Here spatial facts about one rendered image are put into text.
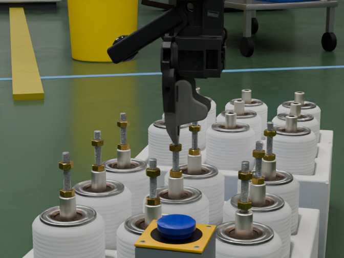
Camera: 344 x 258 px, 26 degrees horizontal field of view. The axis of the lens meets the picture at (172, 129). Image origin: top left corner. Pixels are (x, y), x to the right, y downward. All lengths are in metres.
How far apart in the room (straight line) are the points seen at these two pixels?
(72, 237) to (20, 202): 0.86
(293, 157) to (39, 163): 0.92
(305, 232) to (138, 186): 0.27
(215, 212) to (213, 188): 0.04
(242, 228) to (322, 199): 0.49
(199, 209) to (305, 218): 0.23
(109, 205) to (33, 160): 1.10
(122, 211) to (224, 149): 0.40
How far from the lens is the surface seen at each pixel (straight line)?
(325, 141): 1.68
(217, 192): 1.17
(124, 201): 1.09
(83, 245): 0.98
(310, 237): 1.14
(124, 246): 0.95
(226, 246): 0.91
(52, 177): 2.00
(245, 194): 0.93
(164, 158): 1.46
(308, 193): 1.41
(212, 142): 1.44
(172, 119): 1.02
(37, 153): 2.23
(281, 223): 1.03
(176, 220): 0.77
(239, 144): 1.43
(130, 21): 3.90
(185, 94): 1.01
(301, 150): 1.42
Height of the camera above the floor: 0.61
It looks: 14 degrees down
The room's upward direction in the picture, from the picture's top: straight up
